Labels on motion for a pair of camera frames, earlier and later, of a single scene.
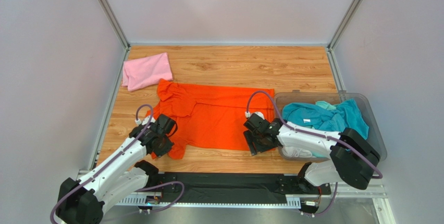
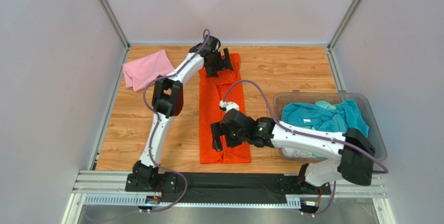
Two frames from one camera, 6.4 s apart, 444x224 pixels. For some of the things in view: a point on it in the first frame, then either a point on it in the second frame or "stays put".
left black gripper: x=160 y=151 -> x=225 y=63
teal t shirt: x=346 y=116 stays put
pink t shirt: x=146 y=72 stays put
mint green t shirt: x=325 y=105 stays put
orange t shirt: x=211 y=119 -> x=212 y=91
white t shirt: x=295 y=152 stays put
